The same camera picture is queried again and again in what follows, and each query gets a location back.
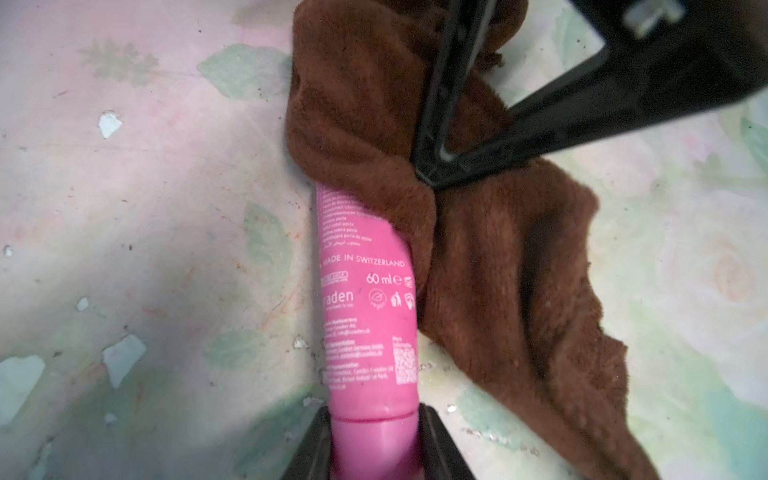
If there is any brown cloth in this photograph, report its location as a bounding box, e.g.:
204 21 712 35
286 1 657 479

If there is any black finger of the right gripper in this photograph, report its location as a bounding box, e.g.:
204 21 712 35
411 0 767 190

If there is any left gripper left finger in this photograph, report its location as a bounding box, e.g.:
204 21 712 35
280 406 332 480

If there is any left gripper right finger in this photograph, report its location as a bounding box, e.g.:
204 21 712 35
418 403 475 480

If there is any magenta toothpaste tube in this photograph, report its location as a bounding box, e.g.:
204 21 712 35
316 185 420 479

